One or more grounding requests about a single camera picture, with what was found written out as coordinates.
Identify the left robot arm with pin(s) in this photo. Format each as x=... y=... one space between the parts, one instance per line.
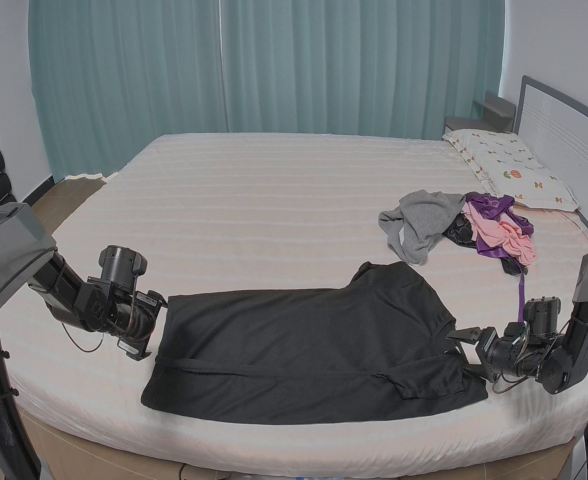
x=9 y=258

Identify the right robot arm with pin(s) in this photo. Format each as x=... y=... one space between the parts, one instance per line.
x=581 y=333

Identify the black lace garment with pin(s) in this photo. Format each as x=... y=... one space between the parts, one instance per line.
x=456 y=233

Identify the white printed pillow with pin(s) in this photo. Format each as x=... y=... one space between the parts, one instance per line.
x=514 y=168

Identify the grey bedside table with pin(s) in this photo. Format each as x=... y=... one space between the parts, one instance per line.
x=494 y=105

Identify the pink garment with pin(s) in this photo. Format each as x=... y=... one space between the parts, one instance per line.
x=516 y=248

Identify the black T-shirt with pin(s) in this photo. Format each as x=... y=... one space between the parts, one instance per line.
x=299 y=358

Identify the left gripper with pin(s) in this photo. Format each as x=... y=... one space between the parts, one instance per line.
x=136 y=325

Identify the grey garment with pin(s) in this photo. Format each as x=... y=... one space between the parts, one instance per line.
x=424 y=213

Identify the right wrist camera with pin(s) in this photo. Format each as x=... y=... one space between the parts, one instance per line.
x=515 y=331

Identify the blue-green curtain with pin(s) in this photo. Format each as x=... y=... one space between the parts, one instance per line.
x=364 y=53
x=124 y=68

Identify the purple satin garment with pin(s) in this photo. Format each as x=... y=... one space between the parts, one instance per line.
x=489 y=207

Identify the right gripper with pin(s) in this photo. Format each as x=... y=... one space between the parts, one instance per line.
x=504 y=360

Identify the bed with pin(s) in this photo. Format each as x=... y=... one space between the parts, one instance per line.
x=249 y=193

